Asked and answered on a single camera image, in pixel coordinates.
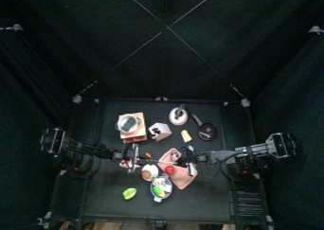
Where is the toy frying pan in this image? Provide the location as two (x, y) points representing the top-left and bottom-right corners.
(191, 114), (219, 142)

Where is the thin diagonal cord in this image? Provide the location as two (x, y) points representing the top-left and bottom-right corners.
(73, 0), (223, 99)
(116, 0), (250, 99)

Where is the green toy vegetable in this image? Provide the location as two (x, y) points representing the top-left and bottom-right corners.
(121, 187), (137, 201)

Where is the yellow toy cheese wedge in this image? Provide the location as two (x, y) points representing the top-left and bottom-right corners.
(179, 129), (194, 144)

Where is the white toy kettle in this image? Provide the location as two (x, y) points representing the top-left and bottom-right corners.
(168, 103), (190, 127)

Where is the small white plate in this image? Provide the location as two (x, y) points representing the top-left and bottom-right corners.
(140, 163), (160, 182)

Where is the toy cooking pot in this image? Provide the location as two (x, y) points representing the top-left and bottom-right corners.
(113, 114), (143, 134)

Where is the white text label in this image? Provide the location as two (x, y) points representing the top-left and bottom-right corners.
(234, 190), (266, 220)

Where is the pink cutting board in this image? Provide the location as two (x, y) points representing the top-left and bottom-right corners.
(156, 147), (199, 190)

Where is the white toy knife block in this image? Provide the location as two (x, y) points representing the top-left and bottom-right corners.
(148, 122), (174, 142)

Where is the grey toy bowl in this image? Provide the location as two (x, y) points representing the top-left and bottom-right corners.
(149, 174), (174, 203)

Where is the wooden toy stove red front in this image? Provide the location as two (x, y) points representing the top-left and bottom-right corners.
(116, 111), (149, 144)

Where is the yellow green toy food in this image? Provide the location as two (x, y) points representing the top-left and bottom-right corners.
(152, 186), (167, 198)

